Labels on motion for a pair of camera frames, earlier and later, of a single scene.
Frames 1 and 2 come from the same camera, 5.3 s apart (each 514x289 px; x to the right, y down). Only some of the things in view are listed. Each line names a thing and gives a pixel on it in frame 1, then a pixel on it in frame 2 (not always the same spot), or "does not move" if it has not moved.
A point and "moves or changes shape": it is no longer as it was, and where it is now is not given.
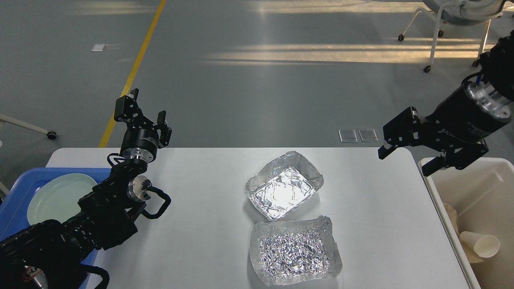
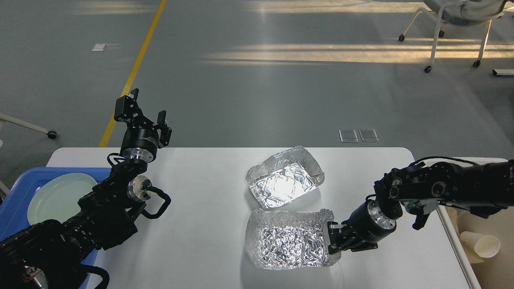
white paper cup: x=484 y=246 does not move
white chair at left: x=51 y=135 does not move
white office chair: x=460 y=12 does not move
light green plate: x=57 y=198 does not move
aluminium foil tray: x=294 y=251 moves or changes shape
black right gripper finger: x=405 y=129 to x=335 y=232
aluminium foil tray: x=284 y=185 moves or changes shape
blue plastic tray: x=14 y=214 does not move
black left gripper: x=140 y=139 does not move
